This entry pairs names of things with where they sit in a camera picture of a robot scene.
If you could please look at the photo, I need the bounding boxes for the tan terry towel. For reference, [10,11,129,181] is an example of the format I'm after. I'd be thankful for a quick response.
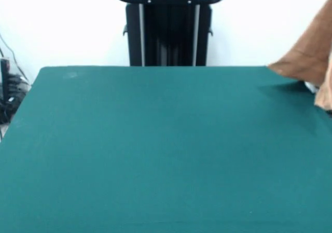
[267,0,332,112]

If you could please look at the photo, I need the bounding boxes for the dark green table cloth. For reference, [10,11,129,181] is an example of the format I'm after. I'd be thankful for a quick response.
[0,66,332,233]

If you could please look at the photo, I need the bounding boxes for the black upright box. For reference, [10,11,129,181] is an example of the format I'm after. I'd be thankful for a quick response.
[0,58,11,103]

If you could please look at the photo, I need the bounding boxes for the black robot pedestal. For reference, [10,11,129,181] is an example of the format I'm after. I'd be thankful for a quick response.
[122,2,213,67]

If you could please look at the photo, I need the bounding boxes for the black cable pile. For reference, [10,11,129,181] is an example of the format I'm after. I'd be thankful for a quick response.
[0,73,32,125]

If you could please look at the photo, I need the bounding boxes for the thin wall cable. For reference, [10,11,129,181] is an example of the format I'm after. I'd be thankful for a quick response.
[0,33,30,82]

